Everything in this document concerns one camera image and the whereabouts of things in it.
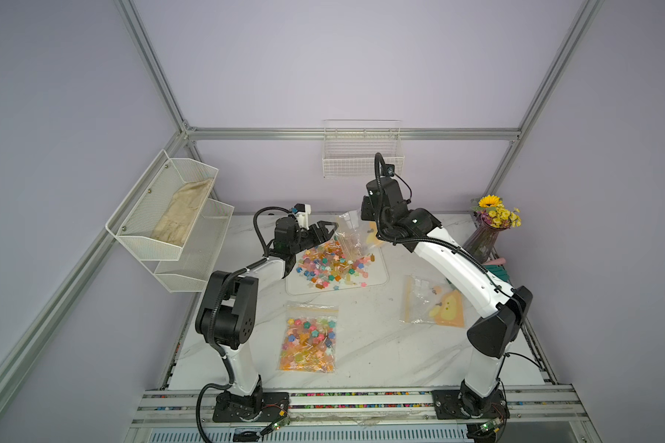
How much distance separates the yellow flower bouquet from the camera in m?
0.88

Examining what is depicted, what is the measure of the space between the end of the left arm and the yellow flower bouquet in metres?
0.51

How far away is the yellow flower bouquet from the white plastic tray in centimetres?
39

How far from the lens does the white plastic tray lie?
98cm
